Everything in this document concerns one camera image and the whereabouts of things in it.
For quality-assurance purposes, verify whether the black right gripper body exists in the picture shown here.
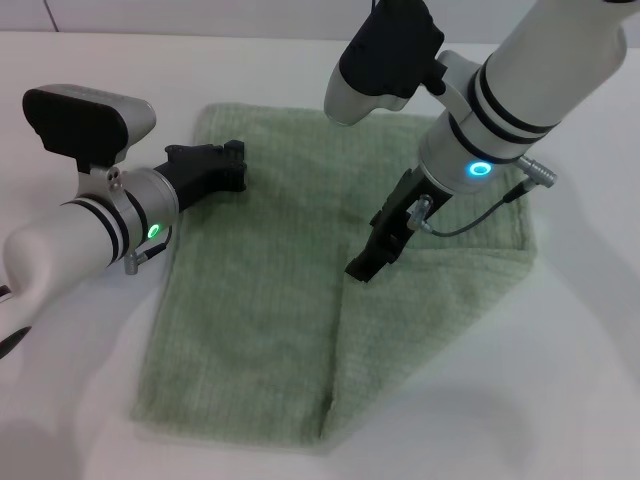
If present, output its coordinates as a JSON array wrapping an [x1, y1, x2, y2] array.
[[368, 166, 452, 251]]

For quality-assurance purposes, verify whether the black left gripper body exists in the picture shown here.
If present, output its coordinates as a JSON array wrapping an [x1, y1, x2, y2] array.
[[153, 143, 232, 212]]

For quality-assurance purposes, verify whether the green terry towel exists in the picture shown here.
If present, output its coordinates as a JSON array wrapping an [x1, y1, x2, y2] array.
[[128, 102, 539, 444]]

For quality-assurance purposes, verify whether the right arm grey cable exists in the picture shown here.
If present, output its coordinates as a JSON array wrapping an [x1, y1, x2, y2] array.
[[406, 154, 559, 237]]

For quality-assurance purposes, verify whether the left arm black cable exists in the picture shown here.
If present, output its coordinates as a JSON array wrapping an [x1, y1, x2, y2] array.
[[123, 226, 174, 276]]

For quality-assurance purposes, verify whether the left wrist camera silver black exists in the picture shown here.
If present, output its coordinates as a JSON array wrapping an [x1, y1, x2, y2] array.
[[21, 85, 158, 194]]

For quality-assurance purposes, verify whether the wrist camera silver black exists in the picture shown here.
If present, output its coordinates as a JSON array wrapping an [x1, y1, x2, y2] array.
[[323, 0, 448, 127], [21, 85, 158, 194]]

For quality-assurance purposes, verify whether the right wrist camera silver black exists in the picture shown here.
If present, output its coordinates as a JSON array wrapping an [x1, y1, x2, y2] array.
[[323, 0, 448, 127]]

